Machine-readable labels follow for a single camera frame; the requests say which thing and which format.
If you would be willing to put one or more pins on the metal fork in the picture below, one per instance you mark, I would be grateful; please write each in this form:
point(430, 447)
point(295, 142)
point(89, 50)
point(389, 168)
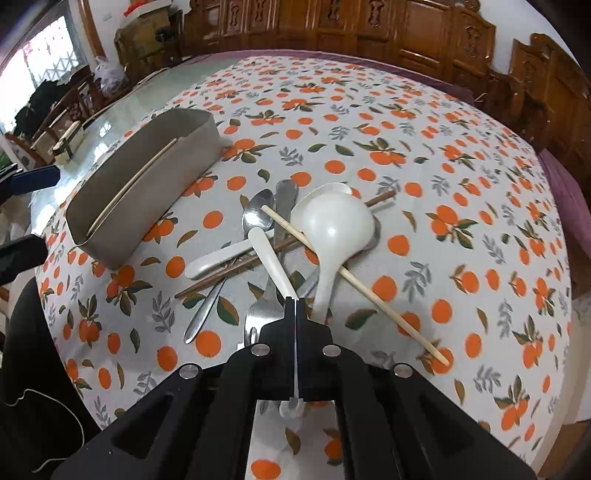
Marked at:
point(285, 198)

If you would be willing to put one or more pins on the dark wooden chair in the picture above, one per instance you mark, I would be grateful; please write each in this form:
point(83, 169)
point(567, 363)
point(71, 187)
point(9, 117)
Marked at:
point(78, 106)

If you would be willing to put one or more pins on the grey metal tray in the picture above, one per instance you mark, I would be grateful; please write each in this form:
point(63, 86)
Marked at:
point(152, 184)

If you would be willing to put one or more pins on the black clothing pile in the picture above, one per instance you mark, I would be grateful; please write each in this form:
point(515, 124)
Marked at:
point(41, 104)

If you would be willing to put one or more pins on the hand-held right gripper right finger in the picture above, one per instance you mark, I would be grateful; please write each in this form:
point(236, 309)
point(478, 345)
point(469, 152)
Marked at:
point(311, 350)

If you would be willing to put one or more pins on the small white plastic spoon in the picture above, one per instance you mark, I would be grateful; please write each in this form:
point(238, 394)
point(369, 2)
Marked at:
point(270, 258)

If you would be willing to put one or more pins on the clear plastic bag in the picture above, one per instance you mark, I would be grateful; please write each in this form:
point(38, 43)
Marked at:
point(108, 76)

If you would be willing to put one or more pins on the light wooden chopstick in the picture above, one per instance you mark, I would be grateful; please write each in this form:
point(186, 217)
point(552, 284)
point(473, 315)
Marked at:
point(388, 314)
point(131, 187)

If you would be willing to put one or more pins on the orange fruit print tablecloth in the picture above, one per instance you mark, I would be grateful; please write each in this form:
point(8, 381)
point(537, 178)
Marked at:
point(415, 152)

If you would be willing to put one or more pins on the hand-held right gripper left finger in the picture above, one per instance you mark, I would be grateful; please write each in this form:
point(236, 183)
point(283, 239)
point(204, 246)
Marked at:
point(281, 350)

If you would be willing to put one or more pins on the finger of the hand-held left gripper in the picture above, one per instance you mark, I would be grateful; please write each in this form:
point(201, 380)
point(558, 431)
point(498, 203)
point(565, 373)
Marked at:
point(34, 179)
point(23, 258)

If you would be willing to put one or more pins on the window with metal grille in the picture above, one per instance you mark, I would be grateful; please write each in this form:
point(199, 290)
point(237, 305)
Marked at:
point(46, 55)

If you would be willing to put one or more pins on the white plastic ladle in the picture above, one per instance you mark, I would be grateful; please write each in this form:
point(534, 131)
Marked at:
point(334, 221)

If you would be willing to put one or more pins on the stack of cardboard boxes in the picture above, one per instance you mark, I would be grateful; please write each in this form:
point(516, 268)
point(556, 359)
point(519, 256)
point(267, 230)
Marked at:
point(147, 41)

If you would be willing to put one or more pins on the row of carved wooden chairs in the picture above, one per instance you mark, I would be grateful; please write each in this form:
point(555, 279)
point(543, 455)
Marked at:
point(415, 32)

